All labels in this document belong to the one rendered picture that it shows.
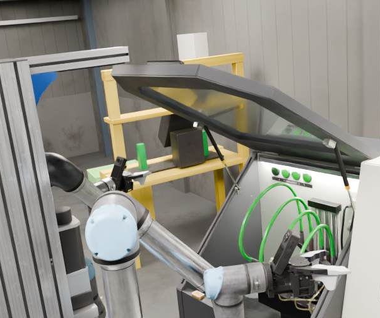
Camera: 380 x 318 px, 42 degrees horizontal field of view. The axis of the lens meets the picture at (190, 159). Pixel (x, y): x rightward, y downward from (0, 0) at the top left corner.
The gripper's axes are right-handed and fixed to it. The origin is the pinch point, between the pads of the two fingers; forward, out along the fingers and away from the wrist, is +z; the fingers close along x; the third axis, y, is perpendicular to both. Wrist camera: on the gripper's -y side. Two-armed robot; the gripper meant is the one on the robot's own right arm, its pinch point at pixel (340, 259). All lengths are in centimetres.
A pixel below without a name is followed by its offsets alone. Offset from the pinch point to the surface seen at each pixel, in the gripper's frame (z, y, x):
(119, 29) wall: -79, -153, -628
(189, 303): -37, 44, -86
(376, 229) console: 28, 7, -41
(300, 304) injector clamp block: 5, 40, -62
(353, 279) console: 21, 26, -46
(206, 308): -31, 43, -77
